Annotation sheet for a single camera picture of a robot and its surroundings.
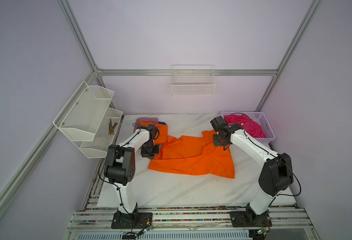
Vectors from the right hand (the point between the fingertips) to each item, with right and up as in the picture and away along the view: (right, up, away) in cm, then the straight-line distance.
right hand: (222, 143), depth 89 cm
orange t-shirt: (-16, -8, +7) cm, 19 cm away
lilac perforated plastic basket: (+37, +16, +24) cm, 47 cm away
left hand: (-43, -10, +2) cm, 44 cm away
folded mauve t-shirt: (-49, +15, +22) cm, 56 cm away
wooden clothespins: (-71, +10, +6) cm, 72 cm away
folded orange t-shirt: (-38, +8, +18) cm, 43 cm away
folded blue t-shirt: (-40, +13, +25) cm, 49 cm away
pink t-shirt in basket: (+30, +9, +23) cm, 38 cm away
